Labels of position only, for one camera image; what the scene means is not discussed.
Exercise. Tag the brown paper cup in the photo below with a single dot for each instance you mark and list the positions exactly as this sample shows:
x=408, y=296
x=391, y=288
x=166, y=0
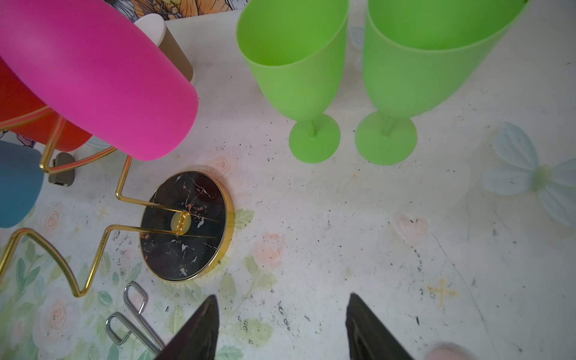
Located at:
x=154, y=27

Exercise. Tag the pink wine glass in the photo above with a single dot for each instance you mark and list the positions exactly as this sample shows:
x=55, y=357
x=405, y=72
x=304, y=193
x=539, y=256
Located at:
x=99, y=71

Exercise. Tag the gold wire glass rack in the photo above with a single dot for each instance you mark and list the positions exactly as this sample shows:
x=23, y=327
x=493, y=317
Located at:
x=178, y=227

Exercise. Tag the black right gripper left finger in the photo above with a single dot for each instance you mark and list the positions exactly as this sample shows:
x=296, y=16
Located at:
x=198, y=338

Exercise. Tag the green wine glass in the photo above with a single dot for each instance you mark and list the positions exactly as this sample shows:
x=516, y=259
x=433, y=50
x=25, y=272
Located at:
x=416, y=54
x=296, y=52

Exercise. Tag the metal wire tongs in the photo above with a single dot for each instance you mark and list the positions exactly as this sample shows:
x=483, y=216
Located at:
x=135, y=300

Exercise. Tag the green wine glass front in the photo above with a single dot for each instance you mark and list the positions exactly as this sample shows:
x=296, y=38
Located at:
x=296, y=52

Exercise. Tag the blue wine glass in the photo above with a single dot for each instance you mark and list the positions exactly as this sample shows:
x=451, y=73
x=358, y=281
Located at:
x=21, y=182

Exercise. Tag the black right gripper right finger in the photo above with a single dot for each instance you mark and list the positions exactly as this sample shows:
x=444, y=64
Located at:
x=367, y=336

